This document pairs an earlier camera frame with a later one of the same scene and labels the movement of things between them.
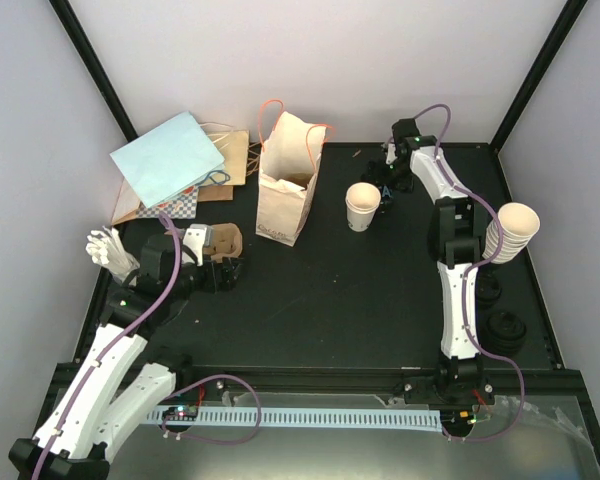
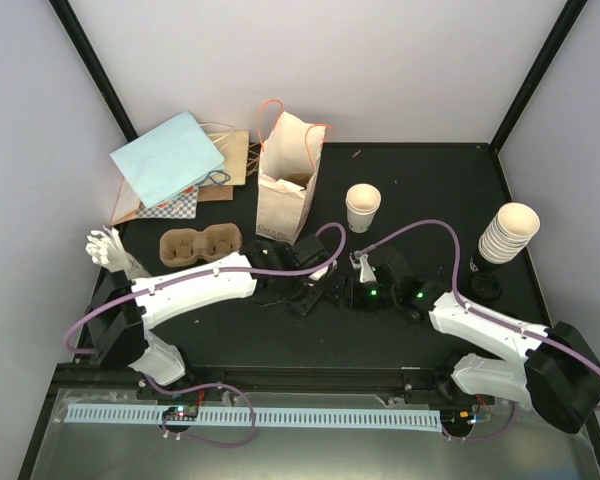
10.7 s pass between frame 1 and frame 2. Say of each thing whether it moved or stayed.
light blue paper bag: stayed
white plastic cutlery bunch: stayed
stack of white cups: stayed
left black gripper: moved
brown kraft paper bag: stayed
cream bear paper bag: stayed
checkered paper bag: stayed
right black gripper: moved
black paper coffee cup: moved
